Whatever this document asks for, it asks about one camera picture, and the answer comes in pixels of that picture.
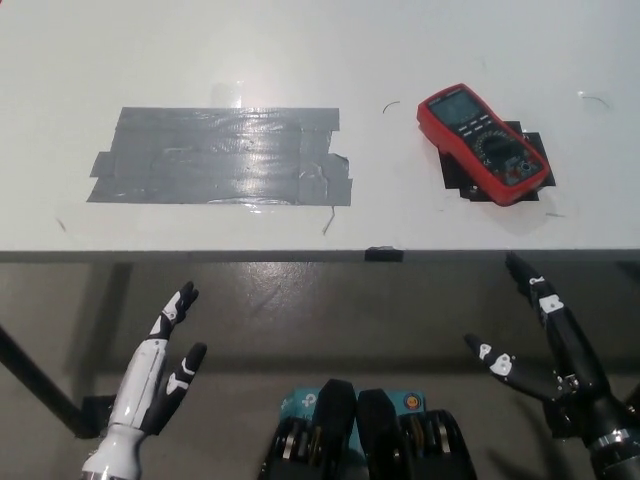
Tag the grey duct tape patch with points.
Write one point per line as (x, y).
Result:
(220, 160)

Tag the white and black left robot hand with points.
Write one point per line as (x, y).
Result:
(137, 385)

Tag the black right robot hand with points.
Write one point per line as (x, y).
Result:
(580, 380)

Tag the red and black digital multimeter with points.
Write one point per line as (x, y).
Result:
(480, 145)

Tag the black robot body teal tops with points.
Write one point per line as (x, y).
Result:
(340, 415)

